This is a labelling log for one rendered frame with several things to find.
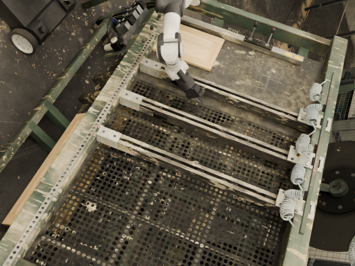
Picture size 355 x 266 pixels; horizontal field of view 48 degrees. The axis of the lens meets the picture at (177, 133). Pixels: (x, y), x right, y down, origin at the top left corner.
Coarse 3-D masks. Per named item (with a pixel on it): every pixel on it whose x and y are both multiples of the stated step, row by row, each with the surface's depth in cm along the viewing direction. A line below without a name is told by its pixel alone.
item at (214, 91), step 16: (144, 64) 242; (160, 64) 244; (208, 96) 243; (224, 96) 237; (240, 96) 238; (256, 112) 238; (272, 112) 233; (288, 112) 234; (304, 112) 231; (304, 128) 233; (320, 128) 226
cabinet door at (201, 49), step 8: (184, 32) 270; (192, 32) 271; (200, 32) 272; (184, 40) 266; (192, 40) 267; (200, 40) 268; (208, 40) 269; (216, 40) 269; (224, 40) 270; (152, 48) 258; (184, 48) 262; (192, 48) 263; (200, 48) 264; (208, 48) 264; (216, 48) 265; (184, 56) 257; (192, 56) 258; (200, 56) 259; (208, 56) 260; (216, 56) 260; (192, 64) 256; (200, 64) 255; (208, 64) 256
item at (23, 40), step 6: (18, 30) 265; (24, 30) 265; (12, 36) 269; (18, 36) 269; (24, 36) 264; (30, 36) 266; (12, 42) 274; (18, 42) 274; (24, 42) 271; (30, 42) 267; (36, 42) 270; (18, 48) 277; (24, 48) 276; (30, 48) 274; (36, 48) 272; (30, 54) 278
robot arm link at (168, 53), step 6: (174, 42) 196; (162, 48) 194; (168, 48) 194; (174, 48) 194; (162, 54) 195; (168, 54) 195; (174, 54) 195; (162, 60) 199; (168, 60) 197; (174, 60) 197; (174, 66) 204
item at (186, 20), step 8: (184, 16) 276; (184, 24) 277; (192, 24) 274; (200, 24) 273; (208, 24) 274; (208, 32) 274; (216, 32) 272; (224, 32) 271; (232, 32) 272; (232, 40) 272; (240, 40) 269; (256, 48) 270; (264, 48) 267; (272, 48) 268; (280, 56) 268; (288, 56) 265
